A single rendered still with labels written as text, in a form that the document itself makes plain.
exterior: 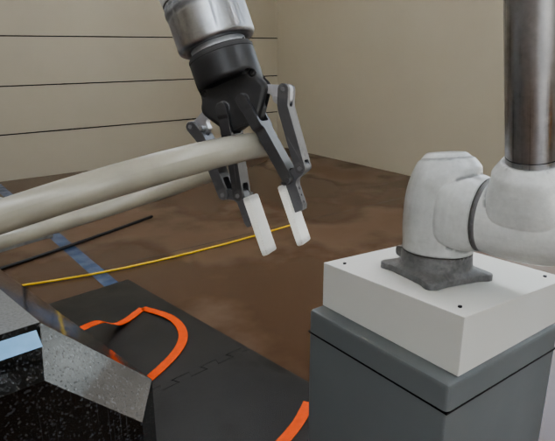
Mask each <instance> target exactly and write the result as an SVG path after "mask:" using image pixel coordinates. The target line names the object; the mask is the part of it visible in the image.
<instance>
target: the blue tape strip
mask: <svg viewBox="0 0 555 441"><path fill-rule="evenodd" d="M39 347H42V344H41V341H40V339H39V336H38V333H37V330H35V331H32V332H27V333H24V334H21V335H18V336H16V337H13V338H10V339H5V340H2V341H0V361H2V360H5V359H8V358H10V357H13V356H16V355H19V354H23V353H26V352H29V351H31V350H34V349H37V348H39Z"/></svg>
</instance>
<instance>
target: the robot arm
mask: <svg viewBox="0 0 555 441"><path fill-rule="evenodd" d="M159 2H160V3H161V6H162V8H163V10H164V13H165V19H166V21H167V23H168V24H169V27H170V30H171V33H172V37H173V39H174V42H175V45H176V47H177V50H178V53H179V56H180V57H181V58H183V59H186V60H190V61H189V66H190V68H191V71H192V74H193V78H194V81H195V84H196V87H197V88H198V91H199V92H200V95H201V99H202V104H201V110H202V112H201V114H200V115H199V116H198V117H197V118H196V119H195V120H194V121H193V122H188V123H187V124H186V129H187V131H188V132H189V133H190V134H191V136H192V137H193V138H194V139H195V141H196V142H197V143H198V142H202V141H207V140H210V139H214V135H213V133H212V132H211V130H212V126H211V124H210V120H211V121H212V122H213V123H215V124H216V125H218V126H219V127H220V130H221V137H228V136H233V135H239V134H243V130H245V129H246V128H247V127H249V126H250V127H251V128H252V130H253V131H254V132H255V133H256V135H257V136H258V138H259V140H260V142H261V144H262V145H263V147H264V149H265V151H266V153H267V154H268V156H269V158H270V161H271V162H272V163H273V165H274V167H275V169H276V171H277V173H278V175H279V177H280V178H281V180H282V182H281V185H280V186H279V187H278V188H277V189H278V191H279V194H280V197H281V200H282V202H283V205H284V208H285V212H286V215H287V218H288V220H289V222H290V225H291V228H292V232H293V235H294V238H295V241H296V243H297V246H301V245H303V244H305V243H306V242H308V241H309V240H310V239H311V238H310V235H309V233H308V230H307V227H306V223H305V220H304V217H303V214H302V212H301V211H302V210H304V209H306V199H305V196H304V194H303V191H302V188H301V185H300V179H301V177H302V176H303V175H305V174H306V173H307V172H309V171H310V170H311V168H312V165H311V162H310V158H309V155H308V152H307V148H306V143H305V140H304V137H303V133H302V130H301V127H300V124H299V119H298V115H297V111H296V109H295V87H294V86H293V85H292V84H285V83H281V84H280V85H272V84H270V82H269V81H268V80H267V79H266V78H265V77H264V76H263V73H262V69H261V67H260V64H259V61H258V58H257V56H256V51H255V48H254V46H253V43H252V41H250V40H249V39H250V38H251V37H252V35H253V34H254V25H253V23H252V20H251V17H250V14H249V11H248V8H247V5H246V3H245V0H159ZM503 62H504V151H505V156H504V157H503V158H502V159H501V160H500V161H499V162H498V163H497V164H496V165H495V167H494V168H493V170H492V172H491V177H489V176H487V175H484V174H483V167H482V165H481V163H480V162H479V160H478V159H477V158H476V157H473V156H472V155H470V154H469V153H467V152H465V151H437V152H429V153H426V154H425V155H424V156H423V157H422V158H421V160H419V161H418V162H417V164H416V166H415V168H414V170H413V172H412V174H411V177H410V180H409V182H408V185H407V189H406V193H405V198H404V211H403V226H402V232H403V243H402V245H397V246H396V253H397V255H398V256H400V257H398V258H391V259H384V260H382V261H381V268H383V269H386V270H390V271H393V272H395V273H397V274H398V275H400V276H402V277H405V278H407V279H409V280H411V281H412V282H414V283H416V284H419V285H421V286H422V287H423V288H424V289H426V290H428V291H439V290H441V289H444V288H447V287H453V286H458V285H463V284H472V283H478V282H490V281H492V280H493V274H492V273H491V272H489V271H486V270H484V269H480V268H478V267H475V266H474V265H473V253H474V251H480V252H483V253H486V254H489V255H492V256H496V257H500V258H503V259H506V260H511V261H514V262H518V263H527V264H532V265H537V266H547V267H555V0H503ZM270 95H271V96H272V99H273V101H274V102H275V103H276V104H277V110H278V113H279V117H280V120H281V123H282V126H283V130H284V133H285V138H286V142H287V144H288V148H289V152H290V154H291V158H292V161H291V160H290V158H289V157H288V155H287V153H286V151H285V148H284V147H283V145H282V144H281V142H280V140H279V139H278V136H277V134H276V132H275V130H274V129H273V128H272V123H271V121H270V118H269V117H268V115H267V114H266V109H267V106H268V102H269V99H270ZM228 171H229V173H228ZM208 172H209V175H210V177H211V179H212V181H213V184H214V188H215V190H216V192H217V194H218V197H219V199H220V200H234V201H235V202H236V203H237V205H238V206H239V209H240V212H241V215H242V218H243V222H244V224H245V225H246V227H247V228H248V227H253V230H254V233H255V236H256V239H257V242H258V245H259V248H260V250H261V253H262V256H266V255H268V254H269V253H271V252H272V251H274V250H276V245H275V242H274V240H273V237H272V234H271V231H270V227H269V224H268V221H267V219H266V216H265V213H264V211H263V207H262V204H261V201H260V199H259V196H258V194H257V193H256V194H253V192H251V191H250V186H249V175H248V170H247V165H246V161H244V162H241V163H237V164H231V165H229V166H228V169H227V166H223V167H221V168H217V169H213V170H211V171H208Z"/></svg>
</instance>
